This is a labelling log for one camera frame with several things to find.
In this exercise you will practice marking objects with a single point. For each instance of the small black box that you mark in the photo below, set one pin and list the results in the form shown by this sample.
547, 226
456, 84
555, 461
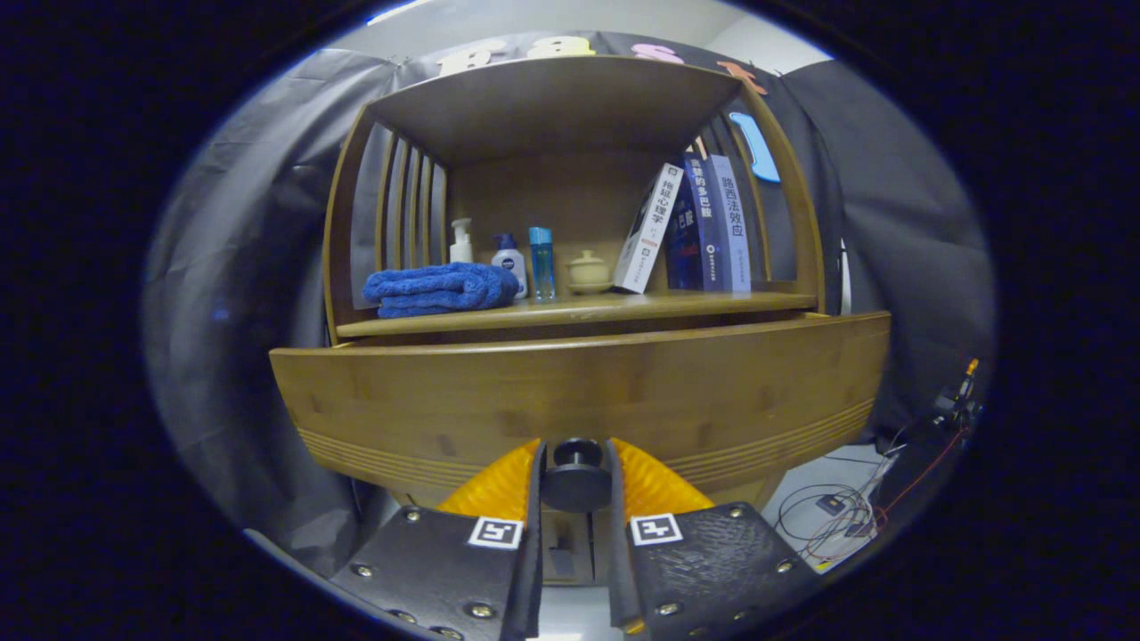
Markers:
830, 504

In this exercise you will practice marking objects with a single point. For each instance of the beige lidded teacup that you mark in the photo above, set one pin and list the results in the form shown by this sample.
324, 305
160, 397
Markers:
589, 271

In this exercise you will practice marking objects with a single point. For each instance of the folded blue towel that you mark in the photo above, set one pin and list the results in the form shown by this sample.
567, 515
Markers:
436, 289

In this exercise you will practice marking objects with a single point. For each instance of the white book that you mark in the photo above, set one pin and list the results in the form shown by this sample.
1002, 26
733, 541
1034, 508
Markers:
648, 231

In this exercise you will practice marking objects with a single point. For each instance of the white pump bottle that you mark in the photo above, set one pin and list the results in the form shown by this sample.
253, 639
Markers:
461, 251

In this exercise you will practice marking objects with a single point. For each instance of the clear blue bottle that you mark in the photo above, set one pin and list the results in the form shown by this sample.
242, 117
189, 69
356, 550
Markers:
541, 267

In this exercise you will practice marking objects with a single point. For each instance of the pale lavender book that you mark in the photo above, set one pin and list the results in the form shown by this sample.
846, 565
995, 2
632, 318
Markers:
735, 231

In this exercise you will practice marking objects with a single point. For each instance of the wooden drawer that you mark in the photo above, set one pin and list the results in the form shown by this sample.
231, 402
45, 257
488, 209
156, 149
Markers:
579, 392

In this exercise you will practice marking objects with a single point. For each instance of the wooden countertop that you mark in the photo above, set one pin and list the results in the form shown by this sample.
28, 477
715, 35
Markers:
606, 307

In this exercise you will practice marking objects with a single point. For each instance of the orange black device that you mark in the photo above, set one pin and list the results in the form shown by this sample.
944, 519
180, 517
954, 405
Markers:
957, 401

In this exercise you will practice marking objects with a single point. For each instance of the dark blue book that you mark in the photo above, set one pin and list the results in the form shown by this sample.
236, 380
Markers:
704, 231

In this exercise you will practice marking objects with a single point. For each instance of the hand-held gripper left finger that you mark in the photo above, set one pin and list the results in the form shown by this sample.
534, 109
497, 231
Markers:
534, 570

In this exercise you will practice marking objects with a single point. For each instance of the white bottle blue cap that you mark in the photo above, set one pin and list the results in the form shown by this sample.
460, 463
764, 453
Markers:
511, 263

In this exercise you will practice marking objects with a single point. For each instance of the wooden cabinet door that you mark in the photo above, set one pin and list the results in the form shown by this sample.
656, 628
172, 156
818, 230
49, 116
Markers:
582, 556
600, 552

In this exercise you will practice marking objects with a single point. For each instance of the wooden cabinet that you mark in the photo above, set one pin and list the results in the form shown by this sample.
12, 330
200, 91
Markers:
552, 116

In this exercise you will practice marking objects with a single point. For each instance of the black drawer knob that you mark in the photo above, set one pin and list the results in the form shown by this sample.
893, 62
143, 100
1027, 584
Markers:
577, 476

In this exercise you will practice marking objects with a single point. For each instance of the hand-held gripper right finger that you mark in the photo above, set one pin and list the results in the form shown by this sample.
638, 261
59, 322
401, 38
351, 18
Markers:
616, 570

